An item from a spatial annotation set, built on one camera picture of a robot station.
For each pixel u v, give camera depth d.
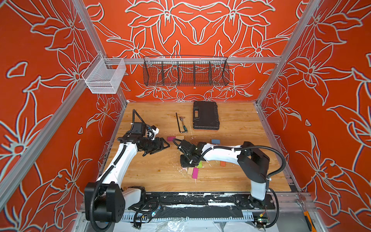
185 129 1.02
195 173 0.83
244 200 0.73
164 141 0.75
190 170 0.82
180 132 1.01
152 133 0.73
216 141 0.95
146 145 0.67
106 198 0.39
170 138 1.00
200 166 0.85
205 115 1.10
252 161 0.50
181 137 0.98
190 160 0.65
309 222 0.67
